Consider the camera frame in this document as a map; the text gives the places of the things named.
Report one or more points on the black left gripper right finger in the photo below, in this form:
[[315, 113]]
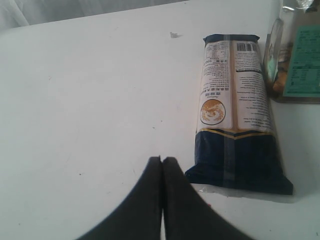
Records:
[[186, 215]]

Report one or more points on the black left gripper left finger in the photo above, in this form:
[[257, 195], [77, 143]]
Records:
[[139, 216]]

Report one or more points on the blue white spaghetti packet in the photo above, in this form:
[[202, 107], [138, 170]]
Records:
[[235, 140]]

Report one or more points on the small white paper scrap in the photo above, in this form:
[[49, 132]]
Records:
[[174, 35]]

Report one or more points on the nut jar with gold lid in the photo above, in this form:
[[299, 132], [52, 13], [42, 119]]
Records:
[[291, 60]]

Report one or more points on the white backdrop curtain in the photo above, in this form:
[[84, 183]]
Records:
[[22, 13]]

